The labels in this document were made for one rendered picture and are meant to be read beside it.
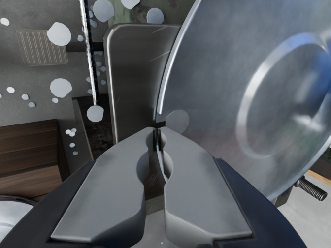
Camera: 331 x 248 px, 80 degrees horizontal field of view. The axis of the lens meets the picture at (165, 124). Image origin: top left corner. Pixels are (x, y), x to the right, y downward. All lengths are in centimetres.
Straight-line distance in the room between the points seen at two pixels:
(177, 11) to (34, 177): 57
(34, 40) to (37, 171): 38
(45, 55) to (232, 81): 64
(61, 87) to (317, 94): 28
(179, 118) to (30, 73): 81
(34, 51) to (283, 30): 67
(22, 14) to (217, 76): 81
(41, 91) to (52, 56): 23
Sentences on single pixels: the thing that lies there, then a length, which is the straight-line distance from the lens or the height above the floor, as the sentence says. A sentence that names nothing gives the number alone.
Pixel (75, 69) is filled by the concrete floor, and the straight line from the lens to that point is 92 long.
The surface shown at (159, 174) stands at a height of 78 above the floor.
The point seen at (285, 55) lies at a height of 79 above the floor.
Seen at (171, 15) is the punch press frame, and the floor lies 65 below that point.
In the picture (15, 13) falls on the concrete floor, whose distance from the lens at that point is 91.
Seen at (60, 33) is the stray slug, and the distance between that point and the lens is 25.
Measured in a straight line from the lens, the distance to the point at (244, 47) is 17.
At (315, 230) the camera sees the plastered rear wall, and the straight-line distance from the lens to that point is 202.
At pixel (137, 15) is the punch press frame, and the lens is 27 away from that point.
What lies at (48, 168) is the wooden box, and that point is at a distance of 67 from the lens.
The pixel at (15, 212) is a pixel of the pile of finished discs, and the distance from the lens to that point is 74.
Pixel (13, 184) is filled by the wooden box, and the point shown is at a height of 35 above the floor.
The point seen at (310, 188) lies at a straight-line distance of 40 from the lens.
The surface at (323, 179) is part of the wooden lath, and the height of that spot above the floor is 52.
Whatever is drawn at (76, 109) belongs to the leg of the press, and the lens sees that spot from 93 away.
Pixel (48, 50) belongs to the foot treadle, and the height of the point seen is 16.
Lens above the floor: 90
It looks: 53 degrees down
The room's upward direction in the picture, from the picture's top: 133 degrees clockwise
